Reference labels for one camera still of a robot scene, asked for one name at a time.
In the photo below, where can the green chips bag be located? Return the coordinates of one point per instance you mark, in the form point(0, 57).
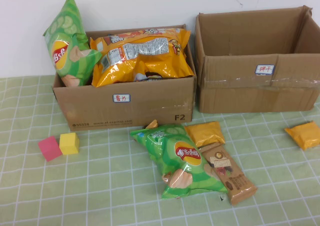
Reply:
point(175, 166)
point(67, 61)

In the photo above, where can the brown snack bar packet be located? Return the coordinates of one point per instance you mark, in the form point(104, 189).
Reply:
point(240, 183)

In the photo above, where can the cardboard box with F2 print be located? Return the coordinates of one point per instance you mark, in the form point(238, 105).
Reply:
point(150, 103)

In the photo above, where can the white label with red writing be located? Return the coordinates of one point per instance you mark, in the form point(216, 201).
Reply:
point(121, 98)
point(264, 69)

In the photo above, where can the large orange chips bag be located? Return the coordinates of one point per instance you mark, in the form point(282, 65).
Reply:
point(162, 61)

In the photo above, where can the taped plain cardboard box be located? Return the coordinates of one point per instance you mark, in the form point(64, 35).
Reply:
point(237, 93)

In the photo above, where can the yellow foam cube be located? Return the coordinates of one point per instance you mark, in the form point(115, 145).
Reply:
point(69, 143)

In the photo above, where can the green checked tablecloth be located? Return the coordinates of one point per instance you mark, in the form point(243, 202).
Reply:
point(100, 186)

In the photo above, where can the green chips bag, crumpled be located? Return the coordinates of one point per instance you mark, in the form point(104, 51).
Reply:
point(67, 61)

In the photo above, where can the pink foam cube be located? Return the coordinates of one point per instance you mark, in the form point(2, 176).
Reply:
point(50, 148)

